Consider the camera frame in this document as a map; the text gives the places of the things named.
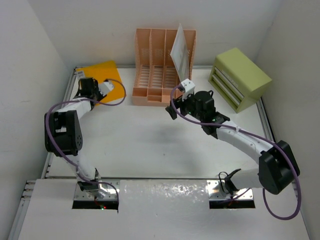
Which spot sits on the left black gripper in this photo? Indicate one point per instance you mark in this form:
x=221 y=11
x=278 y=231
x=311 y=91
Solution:
x=96 y=89

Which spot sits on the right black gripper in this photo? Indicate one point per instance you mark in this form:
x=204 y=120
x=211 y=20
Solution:
x=179 y=103

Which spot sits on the clear mesh document pouch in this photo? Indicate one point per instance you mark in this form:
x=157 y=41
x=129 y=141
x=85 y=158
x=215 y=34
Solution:
x=180 y=55

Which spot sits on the green drawer cabinet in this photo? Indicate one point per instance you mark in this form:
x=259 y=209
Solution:
x=238 y=79

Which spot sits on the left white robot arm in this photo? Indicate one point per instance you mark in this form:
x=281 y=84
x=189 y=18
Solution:
x=67 y=138

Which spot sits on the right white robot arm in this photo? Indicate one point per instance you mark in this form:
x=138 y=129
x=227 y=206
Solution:
x=276 y=164

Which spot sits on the pink desktop file organizer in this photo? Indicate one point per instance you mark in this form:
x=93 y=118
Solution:
x=156 y=74

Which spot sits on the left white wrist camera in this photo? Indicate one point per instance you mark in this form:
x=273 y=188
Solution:
x=105 y=87

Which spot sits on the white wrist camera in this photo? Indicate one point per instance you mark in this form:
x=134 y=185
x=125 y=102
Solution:
x=187 y=87
x=105 y=87

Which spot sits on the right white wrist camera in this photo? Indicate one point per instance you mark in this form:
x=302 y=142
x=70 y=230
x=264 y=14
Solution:
x=187 y=87

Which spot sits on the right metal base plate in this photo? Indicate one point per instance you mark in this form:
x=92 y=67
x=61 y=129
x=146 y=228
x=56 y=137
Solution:
x=215 y=192

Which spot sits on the metal base plate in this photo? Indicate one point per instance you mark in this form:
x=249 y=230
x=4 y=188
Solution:
x=107 y=191
x=215 y=192

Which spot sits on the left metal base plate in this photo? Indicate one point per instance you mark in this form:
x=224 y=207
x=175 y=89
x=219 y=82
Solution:
x=107 y=191

